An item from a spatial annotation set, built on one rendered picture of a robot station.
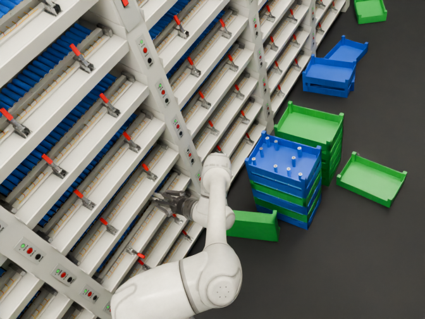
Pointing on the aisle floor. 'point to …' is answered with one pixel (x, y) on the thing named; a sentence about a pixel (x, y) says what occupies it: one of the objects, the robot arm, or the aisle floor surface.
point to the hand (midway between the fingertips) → (155, 197)
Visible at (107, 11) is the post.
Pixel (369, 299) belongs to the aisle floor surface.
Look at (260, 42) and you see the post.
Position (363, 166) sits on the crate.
